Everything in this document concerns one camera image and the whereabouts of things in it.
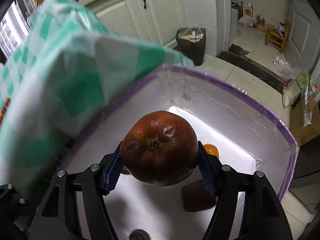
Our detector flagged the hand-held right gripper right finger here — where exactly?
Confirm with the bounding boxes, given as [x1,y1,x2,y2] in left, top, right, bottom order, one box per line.
[197,141,293,240]

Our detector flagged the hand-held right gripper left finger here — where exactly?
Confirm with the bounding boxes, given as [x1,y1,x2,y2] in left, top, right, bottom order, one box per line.
[29,142,124,240]

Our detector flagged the white door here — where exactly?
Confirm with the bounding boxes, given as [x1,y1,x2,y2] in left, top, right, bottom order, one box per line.
[282,0,320,73]

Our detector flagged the green white checkered tablecloth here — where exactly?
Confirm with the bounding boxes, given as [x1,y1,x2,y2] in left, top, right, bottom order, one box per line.
[0,0,197,200]

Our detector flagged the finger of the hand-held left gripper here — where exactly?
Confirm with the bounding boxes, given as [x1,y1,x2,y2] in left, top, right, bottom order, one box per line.
[0,184,38,220]

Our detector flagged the white box with purple rim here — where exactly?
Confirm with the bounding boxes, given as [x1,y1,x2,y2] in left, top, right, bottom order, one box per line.
[59,64,299,240]

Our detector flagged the dark trash bin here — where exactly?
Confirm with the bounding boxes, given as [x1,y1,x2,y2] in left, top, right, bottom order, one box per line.
[175,27,207,66]

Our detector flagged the wooden stool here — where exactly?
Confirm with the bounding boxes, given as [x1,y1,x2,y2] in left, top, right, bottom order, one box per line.
[265,21,292,53]

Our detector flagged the large red apple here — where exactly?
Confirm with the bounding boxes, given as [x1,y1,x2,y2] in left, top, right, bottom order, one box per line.
[119,110,200,187]

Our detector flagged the white kitchen cabinets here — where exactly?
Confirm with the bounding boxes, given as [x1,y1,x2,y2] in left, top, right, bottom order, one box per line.
[72,0,230,58]

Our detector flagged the dark cloth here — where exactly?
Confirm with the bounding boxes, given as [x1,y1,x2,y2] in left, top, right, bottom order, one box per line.
[229,44,250,56]

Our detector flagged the wrinkled dark red apple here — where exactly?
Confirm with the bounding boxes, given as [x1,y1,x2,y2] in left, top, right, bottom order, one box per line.
[181,179,218,212]

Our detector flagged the large mandarin orange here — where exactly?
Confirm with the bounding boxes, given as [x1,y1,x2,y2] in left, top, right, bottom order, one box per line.
[203,144,220,159]

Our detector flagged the plastic bag of vegetables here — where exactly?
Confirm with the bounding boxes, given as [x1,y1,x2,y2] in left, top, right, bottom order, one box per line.
[282,72,313,128]

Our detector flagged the white plastic bag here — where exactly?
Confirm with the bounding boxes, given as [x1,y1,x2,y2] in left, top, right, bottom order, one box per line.
[272,55,298,81]

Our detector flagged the cardboard box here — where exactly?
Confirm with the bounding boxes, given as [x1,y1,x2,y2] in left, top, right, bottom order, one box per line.
[290,95,320,147]

